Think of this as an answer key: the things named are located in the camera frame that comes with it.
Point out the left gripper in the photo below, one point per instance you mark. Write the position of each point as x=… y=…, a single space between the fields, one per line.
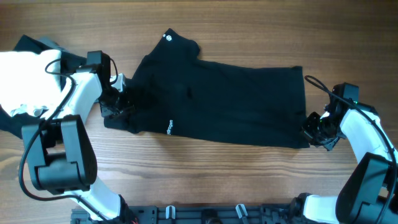
x=127 y=106

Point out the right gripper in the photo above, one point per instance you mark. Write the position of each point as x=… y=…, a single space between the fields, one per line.
x=307 y=128

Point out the black t-shirt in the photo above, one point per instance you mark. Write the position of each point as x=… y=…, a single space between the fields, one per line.
x=174 y=92

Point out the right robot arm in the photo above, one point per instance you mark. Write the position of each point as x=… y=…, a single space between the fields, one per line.
x=370 y=194

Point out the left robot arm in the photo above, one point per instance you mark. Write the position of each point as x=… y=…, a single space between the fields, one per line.
x=58 y=152

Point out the black folded garment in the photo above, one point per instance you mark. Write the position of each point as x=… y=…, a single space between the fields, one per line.
x=13 y=124

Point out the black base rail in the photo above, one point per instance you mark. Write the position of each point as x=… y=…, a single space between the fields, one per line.
x=261 y=214

